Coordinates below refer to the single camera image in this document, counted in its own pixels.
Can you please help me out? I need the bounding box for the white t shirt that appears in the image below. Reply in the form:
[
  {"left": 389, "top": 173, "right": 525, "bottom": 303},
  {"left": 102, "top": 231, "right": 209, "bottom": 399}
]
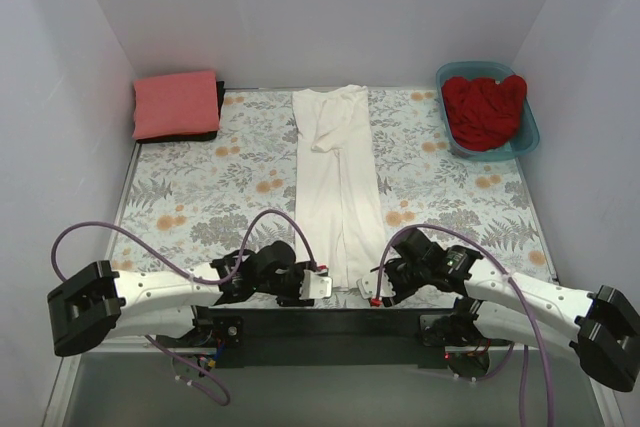
[{"left": 292, "top": 85, "right": 387, "bottom": 290}]

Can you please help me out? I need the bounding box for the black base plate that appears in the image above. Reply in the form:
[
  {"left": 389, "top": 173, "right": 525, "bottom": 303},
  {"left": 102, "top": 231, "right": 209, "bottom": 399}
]
[{"left": 182, "top": 307, "right": 453, "bottom": 369}]

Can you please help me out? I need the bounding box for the teal plastic basket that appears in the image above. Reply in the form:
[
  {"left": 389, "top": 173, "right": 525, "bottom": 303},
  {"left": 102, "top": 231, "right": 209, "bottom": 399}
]
[{"left": 436, "top": 61, "right": 539, "bottom": 162}]

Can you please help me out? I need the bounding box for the red crumpled t shirt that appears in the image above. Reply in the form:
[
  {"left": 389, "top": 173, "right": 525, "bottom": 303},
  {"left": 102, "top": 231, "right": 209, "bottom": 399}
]
[{"left": 442, "top": 75, "right": 527, "bottom": 152}]

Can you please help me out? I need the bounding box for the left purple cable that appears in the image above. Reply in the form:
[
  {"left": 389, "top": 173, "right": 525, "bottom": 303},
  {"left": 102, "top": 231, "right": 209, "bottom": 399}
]
[{"left": 51, "top": 209, "right": 329, "bottom": 407}]

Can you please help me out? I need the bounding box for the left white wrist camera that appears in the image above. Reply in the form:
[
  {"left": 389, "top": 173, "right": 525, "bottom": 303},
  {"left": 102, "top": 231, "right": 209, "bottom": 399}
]
[{"left": 299, "top": 265, "right": 333, "bottom": 301}]

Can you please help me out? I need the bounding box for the floral table mat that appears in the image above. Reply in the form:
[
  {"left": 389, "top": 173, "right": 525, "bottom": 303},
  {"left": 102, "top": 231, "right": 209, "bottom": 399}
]
[{"left": 112, "top": 89, "right": 556, "bottom": 281}]

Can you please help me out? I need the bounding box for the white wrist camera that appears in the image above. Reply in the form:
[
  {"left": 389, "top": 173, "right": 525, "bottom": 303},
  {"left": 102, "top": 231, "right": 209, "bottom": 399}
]
[
  {"left": 356, "top": 273, "right": 394, "bottom": 307},
  {"left": 299, "top": 265, "right": 333, "bottom": 301}
]

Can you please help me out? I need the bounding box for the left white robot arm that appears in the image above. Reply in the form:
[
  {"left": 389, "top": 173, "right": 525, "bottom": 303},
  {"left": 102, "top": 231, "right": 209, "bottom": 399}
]
[{"left": 47, "top": 241, "right": 323, "bottom": 357}]

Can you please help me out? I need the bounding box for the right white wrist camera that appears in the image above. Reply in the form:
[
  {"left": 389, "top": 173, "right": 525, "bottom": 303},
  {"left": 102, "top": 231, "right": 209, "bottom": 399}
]
[{"left": 356, "top": 273, "right": 394, "bottom": 307}]

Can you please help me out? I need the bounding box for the aluminium frame rail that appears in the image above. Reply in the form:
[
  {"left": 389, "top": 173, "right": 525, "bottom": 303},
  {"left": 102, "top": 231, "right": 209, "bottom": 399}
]
[{"left": 45, "top": 339, "right": 623, "bottom": 426}]

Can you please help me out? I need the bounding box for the folded black t shirt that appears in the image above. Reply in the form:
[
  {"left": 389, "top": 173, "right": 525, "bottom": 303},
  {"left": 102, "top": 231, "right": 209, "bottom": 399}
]
[{"left": 137, "top": 81, "right": 226, "bottom": 144}]

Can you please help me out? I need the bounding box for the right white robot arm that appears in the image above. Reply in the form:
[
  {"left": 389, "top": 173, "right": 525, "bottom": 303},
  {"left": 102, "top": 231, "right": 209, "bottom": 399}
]
[{"left": 370, "top": 225, "right": 639, "bottom": 393}]

